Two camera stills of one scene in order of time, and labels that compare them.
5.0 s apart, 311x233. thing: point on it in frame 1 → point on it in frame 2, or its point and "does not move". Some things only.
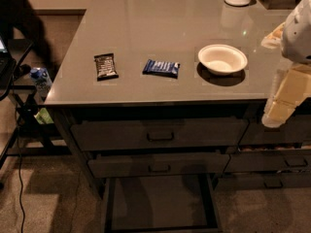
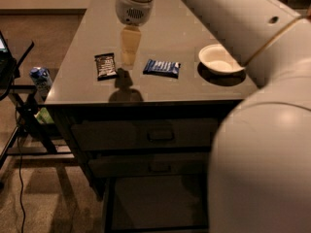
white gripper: (297, 36) → (132, 12)
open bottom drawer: (164, 203) does not move
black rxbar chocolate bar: (105, 67) does not move
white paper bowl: (223, 58) does not move
